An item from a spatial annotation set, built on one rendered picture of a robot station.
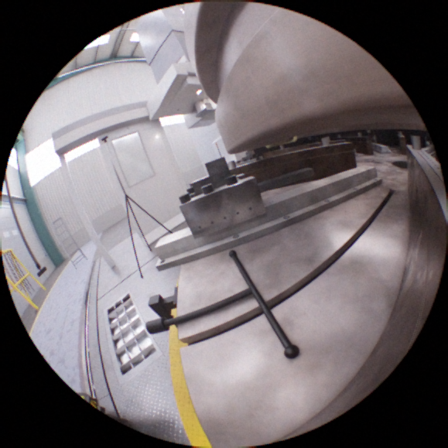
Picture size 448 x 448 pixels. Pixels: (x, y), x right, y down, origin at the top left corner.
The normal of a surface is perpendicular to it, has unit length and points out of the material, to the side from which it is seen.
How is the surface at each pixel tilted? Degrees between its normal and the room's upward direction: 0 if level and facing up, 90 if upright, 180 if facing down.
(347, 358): 0
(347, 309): 0
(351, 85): 90
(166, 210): 90
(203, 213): 90
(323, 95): 90
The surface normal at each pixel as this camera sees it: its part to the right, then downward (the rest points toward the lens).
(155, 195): 0.68, 0.05
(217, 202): 0.08, 0.37
